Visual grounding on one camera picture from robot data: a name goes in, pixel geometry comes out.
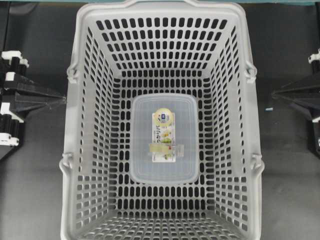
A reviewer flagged black cable at left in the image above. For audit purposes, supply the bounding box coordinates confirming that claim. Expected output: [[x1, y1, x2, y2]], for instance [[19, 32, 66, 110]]
[[1, 0, 13, 52]]

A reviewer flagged clear plastic food container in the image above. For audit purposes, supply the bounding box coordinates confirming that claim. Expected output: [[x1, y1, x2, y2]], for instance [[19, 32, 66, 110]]
[[129, 93, 200, 185]]

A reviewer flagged grey plastic shopping basket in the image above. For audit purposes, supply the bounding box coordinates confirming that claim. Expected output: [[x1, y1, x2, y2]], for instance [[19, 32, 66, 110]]
[[59, 0, 265, 240]]

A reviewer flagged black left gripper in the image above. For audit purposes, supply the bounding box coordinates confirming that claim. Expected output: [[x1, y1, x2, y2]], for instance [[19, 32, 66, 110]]
[[0, 50, 66, 160]]

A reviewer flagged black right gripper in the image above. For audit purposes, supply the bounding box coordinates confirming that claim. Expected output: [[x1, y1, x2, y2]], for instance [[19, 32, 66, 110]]
[[272, 49, 320, 152]]

